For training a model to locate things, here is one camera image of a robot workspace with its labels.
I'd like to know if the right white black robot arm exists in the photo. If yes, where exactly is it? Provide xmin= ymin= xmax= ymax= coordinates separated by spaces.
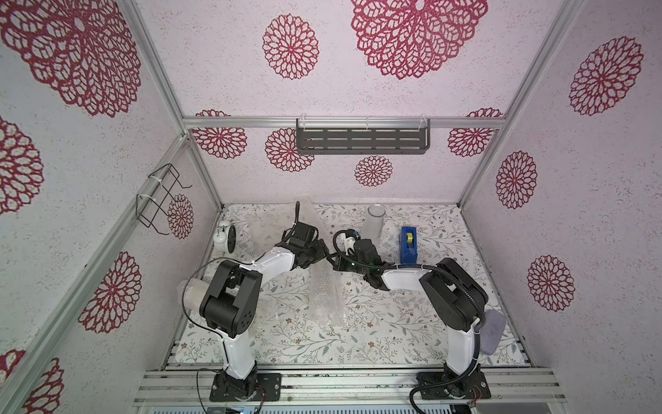
xmin=333 ymin=237 xmax=489 ymax=378

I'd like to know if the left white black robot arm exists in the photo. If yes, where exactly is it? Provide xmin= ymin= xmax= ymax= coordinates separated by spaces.
xmin=198 ymin=223 xmax=328 ymax=381

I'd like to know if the back clear glass vase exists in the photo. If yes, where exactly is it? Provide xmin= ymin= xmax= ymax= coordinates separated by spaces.
xmin=360 ymin=204 xmax=386 ymax=249

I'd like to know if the blue tape dispenser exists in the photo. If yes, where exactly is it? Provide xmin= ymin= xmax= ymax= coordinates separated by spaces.
xmin=399 ymin=226 xmax=418 ymax=265

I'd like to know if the grey oval sponge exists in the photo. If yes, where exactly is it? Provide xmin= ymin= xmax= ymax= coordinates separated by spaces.
xmin=480 ymin=310 xmax=507 ymax=355

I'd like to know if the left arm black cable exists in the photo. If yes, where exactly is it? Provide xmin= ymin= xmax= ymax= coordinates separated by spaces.
xmin=180 ymin=200 xmax=302 ymax=340

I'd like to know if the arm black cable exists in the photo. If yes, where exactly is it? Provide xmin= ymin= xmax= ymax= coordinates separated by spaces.
xmin=180 ymin=200 xmax=302 ymax=340
xmin=332 ymin=228 xmax=487 ymax=414

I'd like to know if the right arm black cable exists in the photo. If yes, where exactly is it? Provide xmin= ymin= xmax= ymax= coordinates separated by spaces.
xmin=332 ymin=228 xmax=487 ymax=414

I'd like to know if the grey slotted wall shelf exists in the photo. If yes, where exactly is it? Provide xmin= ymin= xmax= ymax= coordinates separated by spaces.
xmin=295 ymin=119 xmax=431 ymax=155

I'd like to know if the black wire wall basket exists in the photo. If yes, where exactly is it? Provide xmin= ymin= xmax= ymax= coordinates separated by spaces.
xmin=134 ymin=163 xmax=192 ymax=236

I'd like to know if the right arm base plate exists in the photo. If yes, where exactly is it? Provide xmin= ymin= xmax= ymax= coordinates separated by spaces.
xmin=417 ymin=365 xmax=491 ymax=400

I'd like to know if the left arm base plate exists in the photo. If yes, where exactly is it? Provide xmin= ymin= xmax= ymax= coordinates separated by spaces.
xmin=210 ymin=373 xmax=283 ymax=403

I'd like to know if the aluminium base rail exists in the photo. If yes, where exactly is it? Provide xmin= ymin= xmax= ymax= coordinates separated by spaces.
xmin=129 ymin=367 xmax=566 ymax=408

